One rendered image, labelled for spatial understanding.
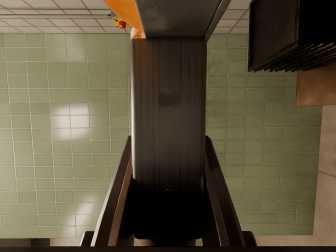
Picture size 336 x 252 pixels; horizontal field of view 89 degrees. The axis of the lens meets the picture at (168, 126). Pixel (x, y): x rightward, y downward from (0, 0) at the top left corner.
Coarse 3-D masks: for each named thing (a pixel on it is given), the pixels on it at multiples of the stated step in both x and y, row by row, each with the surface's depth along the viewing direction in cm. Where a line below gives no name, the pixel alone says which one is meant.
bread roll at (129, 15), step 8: (104, 0) 8; (112, 0) 7; (120, 0) 7; (128, 0) 7; (112, 8) 8; (120, 8) 8; (128, 8) 7; (136, 8) 7; (120, 16) 9; (128, 16) 8; (136, 16) 8; (136, 24) 9
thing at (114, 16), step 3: (111, 12) 92; (111, 15) 92; (114, 15) 92; (111, 18) 93; (114, 18) 93; (117, 18) 93; (120, 18) 93; (114, 21) 96; (117, 21) 96; (120, 21) 96; (123, 21) 96; (117, 24) 99; (126, 24) 99
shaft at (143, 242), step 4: (144, 240) 8; (148, 240) 8; (184, 240) 8; (188, 240) 8; (192, 240) 9; (144, 244) 8; (148, 244) 8; (152, 244) 8; (156, 244) 8; (160, 244) 8; (164, 244) 8; (168, 244) 8; (172, 244) 8; (176, 244) 8; (180, 244) 8; (184, 244) 8; (188, 244) 8; (192, 244) 9
